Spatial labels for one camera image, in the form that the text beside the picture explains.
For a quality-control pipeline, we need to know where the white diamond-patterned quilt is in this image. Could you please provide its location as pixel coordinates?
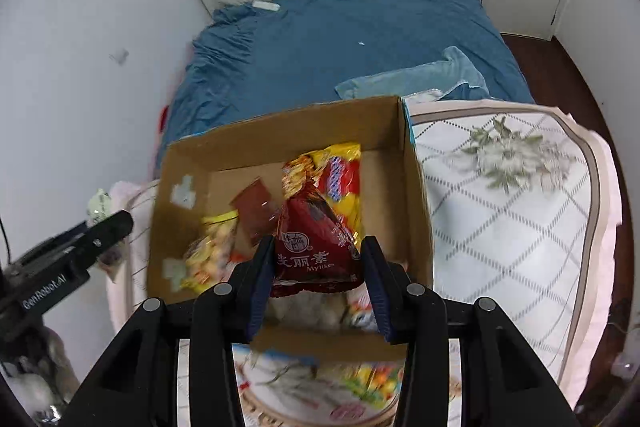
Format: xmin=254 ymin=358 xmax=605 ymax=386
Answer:
xmin=104 ymin=99 xmax=624 ymax=427

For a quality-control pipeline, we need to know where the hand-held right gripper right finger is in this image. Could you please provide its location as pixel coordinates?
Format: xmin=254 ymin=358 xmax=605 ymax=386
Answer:
xmin=359 ymin=234 xmax=581 ymax=427

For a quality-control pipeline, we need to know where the light blue towel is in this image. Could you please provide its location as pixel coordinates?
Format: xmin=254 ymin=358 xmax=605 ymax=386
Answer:
xmin=333 ymin=45 xmax=491 ymax=100

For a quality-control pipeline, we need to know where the brown packet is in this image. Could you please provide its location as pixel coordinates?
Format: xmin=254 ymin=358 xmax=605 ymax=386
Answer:
xmin=230 ymin=176 xmax=282 ymax=249

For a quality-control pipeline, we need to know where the yellow chips packet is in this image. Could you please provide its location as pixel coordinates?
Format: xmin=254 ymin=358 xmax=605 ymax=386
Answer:
xmin=180 ymin=210 xmax=242 ymax=294

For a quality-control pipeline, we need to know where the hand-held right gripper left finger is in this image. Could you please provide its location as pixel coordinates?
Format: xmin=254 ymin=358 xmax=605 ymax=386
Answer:
xmin=60 ymin=234 xmax=279 ymax=427

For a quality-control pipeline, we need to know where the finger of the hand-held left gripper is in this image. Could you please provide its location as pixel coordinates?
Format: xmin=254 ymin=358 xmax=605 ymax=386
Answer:
xmin=50 ymin=210 xmax=135 ymax=270

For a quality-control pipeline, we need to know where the small green white packet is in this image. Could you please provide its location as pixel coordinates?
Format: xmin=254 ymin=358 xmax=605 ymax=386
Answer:
xmin=87 ymin=188 xmax=115 ymax=226

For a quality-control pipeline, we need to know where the grey fleece clothing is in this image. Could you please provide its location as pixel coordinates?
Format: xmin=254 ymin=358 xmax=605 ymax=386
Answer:
xmin=12 ymin=326 xmax=82 ymax=414

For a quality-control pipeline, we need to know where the printed cardboard box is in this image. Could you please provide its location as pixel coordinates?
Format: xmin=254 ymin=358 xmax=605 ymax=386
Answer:
xmin=145 ymin=96 xmax=435 ymax=402

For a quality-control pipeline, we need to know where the yellow noodle packet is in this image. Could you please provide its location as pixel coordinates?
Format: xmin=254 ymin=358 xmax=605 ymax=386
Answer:
xmin=282 ymin=141 xmax=364 ymax=254

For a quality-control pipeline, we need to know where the dark red triangular packet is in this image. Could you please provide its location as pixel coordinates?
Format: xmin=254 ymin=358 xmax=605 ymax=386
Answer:
xmin=268 ymin=179 xmax=365 ymax=299

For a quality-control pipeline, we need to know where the white snack packet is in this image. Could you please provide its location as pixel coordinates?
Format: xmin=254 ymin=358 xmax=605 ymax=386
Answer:
xmin=276 ymin=289 xmax=352 ymax=334

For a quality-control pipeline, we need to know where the blue bed sheet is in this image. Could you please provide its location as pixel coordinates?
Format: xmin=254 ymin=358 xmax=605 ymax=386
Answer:
xmin=154 ymin=0 xmax=537 ymax=168

